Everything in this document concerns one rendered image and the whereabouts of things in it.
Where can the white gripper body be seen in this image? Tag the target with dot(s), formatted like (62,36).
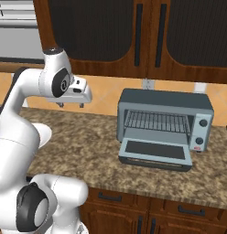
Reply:
(83,97)

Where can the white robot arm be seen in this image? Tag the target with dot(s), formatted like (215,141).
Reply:
(14,143)

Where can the grey toaster oven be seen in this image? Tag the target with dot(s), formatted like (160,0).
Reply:
(167,102)

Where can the grey toaster oven door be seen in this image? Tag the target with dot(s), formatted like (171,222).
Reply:
(155,152)

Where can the brown base cupboard door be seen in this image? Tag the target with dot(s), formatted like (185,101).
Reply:
(185,227)
(112,222)

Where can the black toaster oven knob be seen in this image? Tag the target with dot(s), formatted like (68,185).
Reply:
(199,140)
(203,122)

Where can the red toaster oven button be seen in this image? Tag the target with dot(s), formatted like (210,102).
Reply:
(196,148)

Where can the window with white blind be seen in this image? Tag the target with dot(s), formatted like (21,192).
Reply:
(14,33)

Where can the brown drawer front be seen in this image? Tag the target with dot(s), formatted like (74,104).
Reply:
(130,198)
(167,208)

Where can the white wall socket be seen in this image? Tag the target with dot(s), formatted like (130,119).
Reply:
(200,87)
(148,84)

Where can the brown wall cupboard door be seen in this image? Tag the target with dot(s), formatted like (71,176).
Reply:
(88,30)
(197,33)

